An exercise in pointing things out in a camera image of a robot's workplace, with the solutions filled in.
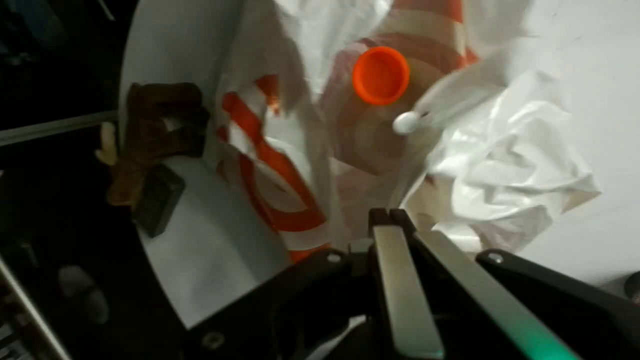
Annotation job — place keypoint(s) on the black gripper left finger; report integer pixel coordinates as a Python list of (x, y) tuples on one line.
[(403, 293)]

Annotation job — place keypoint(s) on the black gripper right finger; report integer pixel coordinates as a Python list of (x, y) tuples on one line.
[(492, 300)]

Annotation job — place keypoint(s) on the white orange striped plastic bag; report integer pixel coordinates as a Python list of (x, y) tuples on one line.
[(507, 161)]

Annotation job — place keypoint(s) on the yellow container orange lid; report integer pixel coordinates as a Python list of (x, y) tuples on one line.
[(381, 77)]

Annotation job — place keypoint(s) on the small black flat block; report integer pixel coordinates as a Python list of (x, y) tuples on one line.
[(158, 200)]

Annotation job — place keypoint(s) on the metal window frame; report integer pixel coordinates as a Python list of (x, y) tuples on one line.
[(52, 127)]

